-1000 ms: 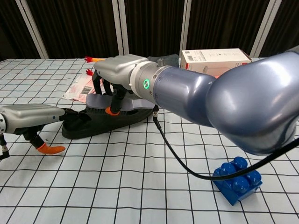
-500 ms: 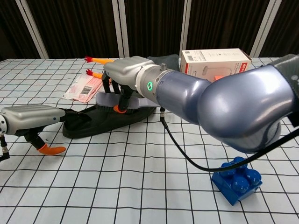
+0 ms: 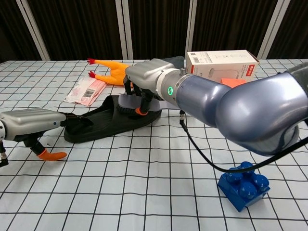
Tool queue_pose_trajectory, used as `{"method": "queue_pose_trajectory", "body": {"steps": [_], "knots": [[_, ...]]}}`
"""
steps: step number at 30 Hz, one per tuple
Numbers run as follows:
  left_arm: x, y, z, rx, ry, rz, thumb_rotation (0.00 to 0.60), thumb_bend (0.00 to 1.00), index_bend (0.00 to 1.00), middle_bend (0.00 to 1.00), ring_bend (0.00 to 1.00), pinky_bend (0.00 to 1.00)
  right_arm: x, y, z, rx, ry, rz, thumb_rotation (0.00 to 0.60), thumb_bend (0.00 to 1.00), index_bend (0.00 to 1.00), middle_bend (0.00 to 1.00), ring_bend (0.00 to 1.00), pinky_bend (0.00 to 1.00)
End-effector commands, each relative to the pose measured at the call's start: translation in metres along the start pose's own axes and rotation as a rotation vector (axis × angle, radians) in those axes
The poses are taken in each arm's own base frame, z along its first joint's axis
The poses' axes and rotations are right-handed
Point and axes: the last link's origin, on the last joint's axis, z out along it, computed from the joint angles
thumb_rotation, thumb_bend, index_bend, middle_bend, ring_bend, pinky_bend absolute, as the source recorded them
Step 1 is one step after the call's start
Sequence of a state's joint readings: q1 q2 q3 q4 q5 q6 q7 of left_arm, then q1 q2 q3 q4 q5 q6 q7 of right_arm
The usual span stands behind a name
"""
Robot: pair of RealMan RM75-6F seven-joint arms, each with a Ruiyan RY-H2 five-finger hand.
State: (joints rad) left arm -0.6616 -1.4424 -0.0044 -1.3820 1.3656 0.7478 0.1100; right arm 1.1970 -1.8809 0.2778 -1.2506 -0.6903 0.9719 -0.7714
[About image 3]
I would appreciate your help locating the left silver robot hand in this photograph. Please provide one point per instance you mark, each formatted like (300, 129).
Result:
(29, 122)

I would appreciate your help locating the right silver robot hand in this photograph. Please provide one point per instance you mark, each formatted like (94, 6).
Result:
(146, 74)

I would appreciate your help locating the grey cleaning brush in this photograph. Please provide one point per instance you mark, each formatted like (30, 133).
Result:
(130, 101)

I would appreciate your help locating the black rubber slipper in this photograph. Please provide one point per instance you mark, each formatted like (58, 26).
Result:
(101, 125)

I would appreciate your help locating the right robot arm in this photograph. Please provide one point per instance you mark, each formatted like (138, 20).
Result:
(240, 108)

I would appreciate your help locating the yellow rubber chicken toy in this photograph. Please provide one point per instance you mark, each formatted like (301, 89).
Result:
(113, 72)

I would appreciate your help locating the grey folded towel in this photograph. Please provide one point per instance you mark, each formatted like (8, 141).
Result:
(179, 62)

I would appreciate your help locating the pink mask packet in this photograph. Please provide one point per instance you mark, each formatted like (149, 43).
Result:
(81, 92)

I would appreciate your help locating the white product carton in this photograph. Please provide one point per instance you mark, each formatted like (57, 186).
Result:
(216, 57)

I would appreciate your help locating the orange foam cube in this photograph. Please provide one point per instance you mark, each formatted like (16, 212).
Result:
(231, 81)

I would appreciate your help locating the dark folding partition screen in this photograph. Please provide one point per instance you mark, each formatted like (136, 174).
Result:
(72, 24)

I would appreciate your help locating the checkered tablecloth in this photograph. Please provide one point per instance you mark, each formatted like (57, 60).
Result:
(120, 192)

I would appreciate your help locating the blue studded building block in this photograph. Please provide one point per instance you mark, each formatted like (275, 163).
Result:
(240, 195)

